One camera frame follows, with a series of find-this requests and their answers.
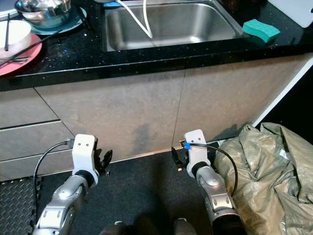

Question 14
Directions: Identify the stainless steel bowl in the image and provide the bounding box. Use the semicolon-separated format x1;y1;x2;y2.
15;0;72;27

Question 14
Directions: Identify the beige cabinet door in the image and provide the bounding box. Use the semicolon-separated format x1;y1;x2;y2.
171;53;313;147
34;69;186;160

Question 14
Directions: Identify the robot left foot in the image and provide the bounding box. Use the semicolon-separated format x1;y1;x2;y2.
100;221;128;235

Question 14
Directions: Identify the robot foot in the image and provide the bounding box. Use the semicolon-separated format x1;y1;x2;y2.
100;221;128;235
174;219;199;235

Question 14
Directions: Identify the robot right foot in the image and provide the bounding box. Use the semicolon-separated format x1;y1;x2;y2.
174;219;199;235

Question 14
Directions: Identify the grey drawer front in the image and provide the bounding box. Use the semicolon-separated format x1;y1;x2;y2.
0;88;59;129
0;147;79;182
0;121;79;160

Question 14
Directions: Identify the olive plastic bag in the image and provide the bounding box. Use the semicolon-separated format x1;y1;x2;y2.
214;122;313;235

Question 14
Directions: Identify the black foam floor mat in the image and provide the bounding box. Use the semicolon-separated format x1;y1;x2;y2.
0;177;41;235

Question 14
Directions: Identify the white trim strip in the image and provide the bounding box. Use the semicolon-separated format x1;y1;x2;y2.
249;58;313;129

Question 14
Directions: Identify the stainless steel sink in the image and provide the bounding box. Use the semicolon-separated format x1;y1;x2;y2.
102;0;245;52

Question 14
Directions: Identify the black chopstick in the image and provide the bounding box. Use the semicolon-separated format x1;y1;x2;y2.
5;27;11;52
0;29;64;64

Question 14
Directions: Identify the steel fork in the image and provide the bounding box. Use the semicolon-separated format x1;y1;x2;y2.
0;55;30;64

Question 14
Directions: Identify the light blue plate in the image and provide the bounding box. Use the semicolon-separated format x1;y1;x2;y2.
32;6;88;36

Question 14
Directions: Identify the white bowl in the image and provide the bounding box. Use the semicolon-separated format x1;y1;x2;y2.
0;20;32;55

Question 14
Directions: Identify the green sponge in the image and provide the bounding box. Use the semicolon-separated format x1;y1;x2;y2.
242;19;281;44

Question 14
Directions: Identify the white cutting board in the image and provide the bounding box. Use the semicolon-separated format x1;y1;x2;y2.
268;0;313;28

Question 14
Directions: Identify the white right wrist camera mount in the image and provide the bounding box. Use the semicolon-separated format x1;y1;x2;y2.
184;129;210;178

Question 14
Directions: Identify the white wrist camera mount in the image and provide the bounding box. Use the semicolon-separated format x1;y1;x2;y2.
72;134;97;174
184;129;210;178

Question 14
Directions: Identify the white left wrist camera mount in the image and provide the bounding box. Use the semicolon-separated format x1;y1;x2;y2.
72;134;97;174

